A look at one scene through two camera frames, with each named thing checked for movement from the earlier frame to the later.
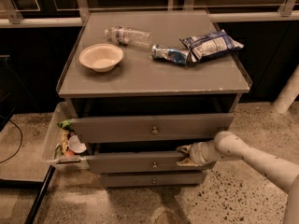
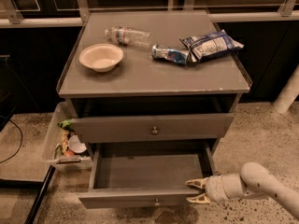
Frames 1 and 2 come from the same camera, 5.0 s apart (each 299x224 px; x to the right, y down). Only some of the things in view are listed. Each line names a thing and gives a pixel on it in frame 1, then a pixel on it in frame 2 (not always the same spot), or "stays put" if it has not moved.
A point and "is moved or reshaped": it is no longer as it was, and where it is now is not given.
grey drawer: x=158 y=161 is moved or reshaped
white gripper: x=197 y=155 to x=214 y=189
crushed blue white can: x=163 y=52 stays put
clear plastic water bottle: x=129 y=36 stays put
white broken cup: x=76 y=146 stays put
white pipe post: x=289 y=94 stays put
